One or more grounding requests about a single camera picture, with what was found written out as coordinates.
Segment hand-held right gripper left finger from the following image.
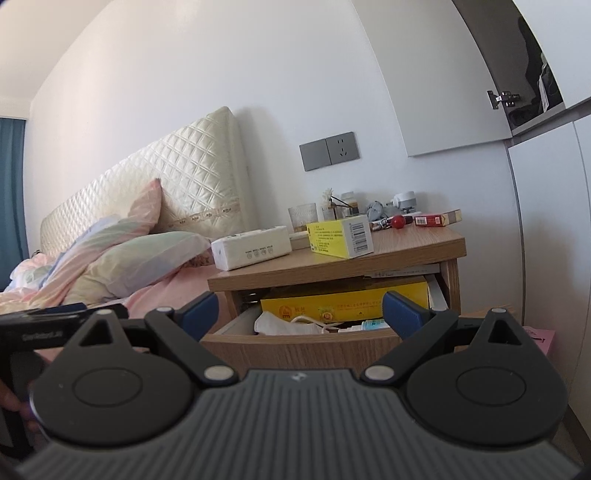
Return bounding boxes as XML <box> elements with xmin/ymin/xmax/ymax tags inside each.
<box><xmin>74</xmin><ymin>292</ymin><xmax>234</xmax><ymax>385</ymax></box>

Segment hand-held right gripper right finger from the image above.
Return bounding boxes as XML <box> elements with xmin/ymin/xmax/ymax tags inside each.
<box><xmin>361</xmin><ymin>291</ymin><xmax>532</xmax><ymax>383</ymax></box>

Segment wooden nightstand drawer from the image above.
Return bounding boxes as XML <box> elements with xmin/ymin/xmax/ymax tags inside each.
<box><xmin>199</xmin><ymin>272</ymin><xmax>450</xmax><ymax>371</ymax></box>

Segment person's left hand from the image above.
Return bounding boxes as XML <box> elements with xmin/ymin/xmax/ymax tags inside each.
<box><xmin>0</xmin><ymin>382</ymin><xmax>43</xmax><ymax>435</ymax></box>

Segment pink bed blanket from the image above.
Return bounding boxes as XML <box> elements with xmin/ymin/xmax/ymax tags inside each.
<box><xmin>0</xmin><ymin>253</ymin><xmax>223</xmax><ymax>365</ymax></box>

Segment large yellow flat box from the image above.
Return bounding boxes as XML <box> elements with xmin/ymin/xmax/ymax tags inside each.
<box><xmin>260</xmin><ymin>276</ymin><xmax>430</xmax><ymax>326</ymax></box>

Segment wooden nightstand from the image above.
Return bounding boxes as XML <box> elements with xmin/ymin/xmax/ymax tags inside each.
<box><xmin>207</xmin><ymin>225</ymin><xmax>467</xmax><ymax>324</ymax></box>

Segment white face mask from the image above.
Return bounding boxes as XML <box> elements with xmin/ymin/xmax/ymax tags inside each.
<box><xmin>253</xmin><ymin>311</ymin><xmax>325</xmax><ymax>337</ymax></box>

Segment pale pastel pillow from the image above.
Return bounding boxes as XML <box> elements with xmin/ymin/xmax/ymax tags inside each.
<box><xmin>62</xmin><ymin>231</ymin><xmax>213</xmax><ymax>306</ymax></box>

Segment white tissue box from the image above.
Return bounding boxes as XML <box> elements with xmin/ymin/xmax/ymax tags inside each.
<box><xmin>211</xmin><ymin>225</ymin><xmax>293</xmax><ymax>271</ymax></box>

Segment yellow and white carton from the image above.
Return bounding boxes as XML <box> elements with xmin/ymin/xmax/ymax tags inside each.
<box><xmin>305</xmin><ymin>216</ymin><xmax>375</xmax><ymax>260</ymax></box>

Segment grey plush toy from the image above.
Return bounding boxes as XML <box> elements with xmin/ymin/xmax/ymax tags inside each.
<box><xmin>366</xmin><ymin>200</ymin><xmax>393</xmax><ymax>223</ymax></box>

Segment white plug-in device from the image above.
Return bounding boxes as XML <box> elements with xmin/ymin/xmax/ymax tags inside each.
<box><xmin>390</xmin><ymin>189</ymin><xmax>419</xmax><ymax>216</ymax></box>

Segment pastel striped pillow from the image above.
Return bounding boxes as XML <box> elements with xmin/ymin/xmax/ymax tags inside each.
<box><xmin>46</xmin><ymin>178</ymin><xmax>163</xmax><ymax>296</ymax></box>

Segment reed diffuser bottle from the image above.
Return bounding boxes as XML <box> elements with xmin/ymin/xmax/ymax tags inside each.
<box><xmin>320</xmin><ymin>187</ymin><xmax>354</xmax><ymax>222</ymax></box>

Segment ribbed glass cup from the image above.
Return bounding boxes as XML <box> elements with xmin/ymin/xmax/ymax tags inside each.
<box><xmin>288</xmin><ymin>203</ymin><xmax>320</xmax><ymax>234</ymax></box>

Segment cream quilted headboard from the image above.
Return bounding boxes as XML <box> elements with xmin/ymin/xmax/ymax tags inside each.
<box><xmin>39</xmin><ymin>106</ymin><xmax>256</xmax><ymax>260</ymax></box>

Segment pink box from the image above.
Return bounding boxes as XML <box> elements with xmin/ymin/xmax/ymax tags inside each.
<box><xmin>524</xmin><ymin>325</ymin><xmax>557</xmax><ymax>357</ymax></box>

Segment blue curtain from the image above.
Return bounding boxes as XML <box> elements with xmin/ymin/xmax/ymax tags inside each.
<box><xmin>0</xmin><ymin>117</ymin><xmax>29</xmax><ymax>292</ymax></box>

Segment white wardrobe door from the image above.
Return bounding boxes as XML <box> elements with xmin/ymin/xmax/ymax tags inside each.
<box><xmin>505</xmin><ymin>99</ymin><xmax>591</xmax><ymax>432</ymax></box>

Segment metal cabinet hinge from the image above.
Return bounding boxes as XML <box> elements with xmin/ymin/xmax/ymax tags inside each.
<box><xmin>486</xmin><ymin>90</ymin><xmax>521</xmax><ymax>110</ymax></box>

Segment open white cabinet door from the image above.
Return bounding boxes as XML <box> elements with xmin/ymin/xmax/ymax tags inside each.
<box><xmin>344</xmin><ymin>0</ymin><xmax>514</xmax><ymax>158</ymax></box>

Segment dark clothes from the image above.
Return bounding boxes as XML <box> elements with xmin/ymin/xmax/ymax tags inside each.
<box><xmin>505</xmin><ymin>14</ymin><xmax>567</xmax><ymax>131</ymax></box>

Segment grey wall socket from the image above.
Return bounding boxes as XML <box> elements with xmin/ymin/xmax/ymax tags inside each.
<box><xmin>326</xmin><ymin>131</ymin><xmax>359</xmax><ymax>165</ymax></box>

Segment grey wall switch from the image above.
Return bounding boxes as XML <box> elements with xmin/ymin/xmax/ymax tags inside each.
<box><xmin>299</xmin><ymin>138</ymin><xmax>331</xmax><ymax>172</ymax></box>

